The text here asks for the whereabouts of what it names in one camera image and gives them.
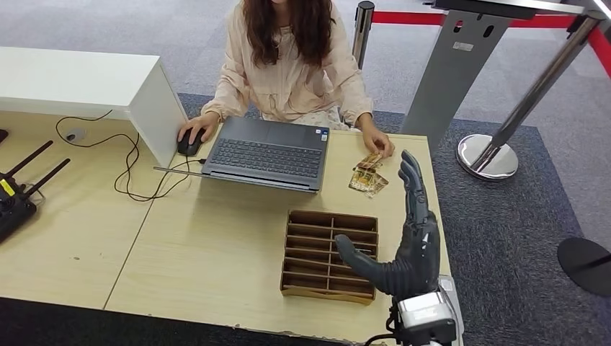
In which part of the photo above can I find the white card reader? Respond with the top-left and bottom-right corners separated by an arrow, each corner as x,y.
438,274 -> 465,346

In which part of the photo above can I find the black computer mouse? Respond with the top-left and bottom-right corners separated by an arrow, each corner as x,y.
177,128 -> 207,157

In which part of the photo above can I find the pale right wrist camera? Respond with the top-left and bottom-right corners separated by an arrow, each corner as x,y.
396,291 -> 458,346

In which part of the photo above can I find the chrome barrier post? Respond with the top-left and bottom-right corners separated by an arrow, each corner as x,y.
352,1 -> 375,70

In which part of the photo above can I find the chrome stanchion with round base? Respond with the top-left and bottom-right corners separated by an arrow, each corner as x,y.
455,14 -> 600,182

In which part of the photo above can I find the black cable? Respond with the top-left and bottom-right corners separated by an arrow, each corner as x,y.
55,110 -> 207,203

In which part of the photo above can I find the grey laptop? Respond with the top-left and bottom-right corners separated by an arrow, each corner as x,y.
152,115 -> 331,193

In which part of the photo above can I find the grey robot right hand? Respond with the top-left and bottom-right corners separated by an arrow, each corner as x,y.
334,149 -> 442,301

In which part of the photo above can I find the red barrier belt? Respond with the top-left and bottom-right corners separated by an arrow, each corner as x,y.
372,11 -> 611,80

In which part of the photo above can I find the gold patterned card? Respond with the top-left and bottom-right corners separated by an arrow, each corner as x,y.
355,152 -> 384,172
348,168 -> 378,193
366,172 -> 390,199

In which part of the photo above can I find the white desk shelf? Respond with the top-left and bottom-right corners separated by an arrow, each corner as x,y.
0,46 -> 189,168

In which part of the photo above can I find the grey metal stand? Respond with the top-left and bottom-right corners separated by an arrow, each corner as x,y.
400,0 -> 611,155

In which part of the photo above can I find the person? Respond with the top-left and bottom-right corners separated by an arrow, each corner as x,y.
177,0 -> 396,159

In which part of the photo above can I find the person's left hand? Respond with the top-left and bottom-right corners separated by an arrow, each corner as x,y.
357,112 -> 396,159

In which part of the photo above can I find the person's right hand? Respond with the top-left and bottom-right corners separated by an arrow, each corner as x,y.
177,112 -> 220,144

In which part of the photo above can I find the black router with antennas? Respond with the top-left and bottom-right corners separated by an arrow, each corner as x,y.
0,139 -> 71,244

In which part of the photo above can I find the brown wooden card tray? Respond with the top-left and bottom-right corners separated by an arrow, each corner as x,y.
280,210 -> 380,306

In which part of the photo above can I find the black round base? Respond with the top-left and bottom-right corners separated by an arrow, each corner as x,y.
556,237 -> 611,298

